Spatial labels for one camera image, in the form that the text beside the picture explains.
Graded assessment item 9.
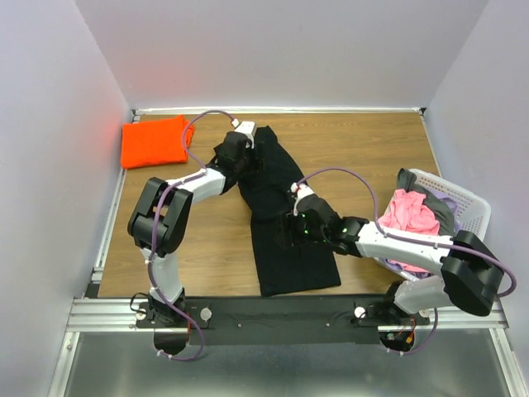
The black t-shirt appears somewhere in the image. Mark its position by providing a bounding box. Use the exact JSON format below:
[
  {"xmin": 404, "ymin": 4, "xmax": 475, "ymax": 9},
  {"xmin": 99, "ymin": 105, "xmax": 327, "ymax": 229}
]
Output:
[{"xmin": 236, "ymin": 126, "xmax": 341, "ymax": 297}]

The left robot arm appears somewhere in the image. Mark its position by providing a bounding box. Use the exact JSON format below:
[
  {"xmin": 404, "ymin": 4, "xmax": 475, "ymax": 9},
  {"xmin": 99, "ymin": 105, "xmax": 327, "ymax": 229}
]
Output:
[{"xmin": 127, "ymin": 131, "xmax": 265, "ymax": 327}]

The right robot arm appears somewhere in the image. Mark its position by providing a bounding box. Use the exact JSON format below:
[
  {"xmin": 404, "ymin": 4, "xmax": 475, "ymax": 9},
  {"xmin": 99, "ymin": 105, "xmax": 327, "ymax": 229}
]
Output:
[{"xmin": 277, "ymin": 194, "xmax": 504, "ymax": 324}]

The folded orange t-shirt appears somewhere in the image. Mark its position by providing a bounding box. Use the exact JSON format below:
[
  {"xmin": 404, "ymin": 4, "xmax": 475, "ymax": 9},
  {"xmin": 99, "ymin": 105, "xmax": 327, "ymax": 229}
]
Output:
[{"xmin": 121, "ymin": 115, "xmax": 194, "ymax": 170}]

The pink t-shirt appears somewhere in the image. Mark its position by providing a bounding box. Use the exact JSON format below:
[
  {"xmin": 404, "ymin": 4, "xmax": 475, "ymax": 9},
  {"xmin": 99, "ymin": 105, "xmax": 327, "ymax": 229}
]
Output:
[{"xmin": 378, "ymin": 189, "xmax": 440, "ymax": 236}]

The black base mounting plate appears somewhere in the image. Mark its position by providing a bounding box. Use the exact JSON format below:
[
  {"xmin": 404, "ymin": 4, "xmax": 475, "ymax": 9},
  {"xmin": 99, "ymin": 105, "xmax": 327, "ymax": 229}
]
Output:
[{"xmin": 130, "ymin": 294, "xmax": 430, "ymax": 356}]

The dark grey t-shirt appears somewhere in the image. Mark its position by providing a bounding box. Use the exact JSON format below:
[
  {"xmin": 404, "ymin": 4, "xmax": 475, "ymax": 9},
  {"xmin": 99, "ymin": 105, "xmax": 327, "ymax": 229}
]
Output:
[{"xmin": 397, "ymin": 169, "xmax": 459, "ymax": 236}]

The white plastic laundry basket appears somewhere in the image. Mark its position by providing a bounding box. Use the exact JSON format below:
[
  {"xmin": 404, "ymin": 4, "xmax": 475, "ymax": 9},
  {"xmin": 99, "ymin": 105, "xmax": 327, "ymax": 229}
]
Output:
[{"xmin": 374, "ymin": 168, "xmax": 492, "ymax": 286}]

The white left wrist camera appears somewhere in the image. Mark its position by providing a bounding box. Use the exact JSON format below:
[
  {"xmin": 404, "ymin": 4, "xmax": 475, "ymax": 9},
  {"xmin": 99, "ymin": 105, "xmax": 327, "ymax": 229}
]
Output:
[{"xmin": 234, "ymin": 121, "xmax": 257, "ymax": 148}]

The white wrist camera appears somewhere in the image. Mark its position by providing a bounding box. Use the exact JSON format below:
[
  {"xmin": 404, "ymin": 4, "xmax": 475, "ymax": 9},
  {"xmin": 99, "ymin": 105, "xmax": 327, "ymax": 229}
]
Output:
[
  {"xmin": 290, "ymin": 183, "xmax": 314, "ymax": 216},
  {"xmin": 234, "ymin": 121, "xmax": 257, "ymax": 148}
]

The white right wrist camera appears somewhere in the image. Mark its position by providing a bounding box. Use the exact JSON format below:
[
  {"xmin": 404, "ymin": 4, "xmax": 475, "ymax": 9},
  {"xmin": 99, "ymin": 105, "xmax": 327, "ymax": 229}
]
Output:
[{"xmin": 290, "ymin": 183, "xmax": 314, "ymax": 216}]

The aluminium frame rail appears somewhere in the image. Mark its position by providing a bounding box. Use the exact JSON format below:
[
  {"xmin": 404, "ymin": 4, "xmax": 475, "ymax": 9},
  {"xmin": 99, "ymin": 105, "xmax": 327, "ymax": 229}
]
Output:
[{"xmin": 66, "ymin": 299, "xmax": 508, "ymax": 332}]

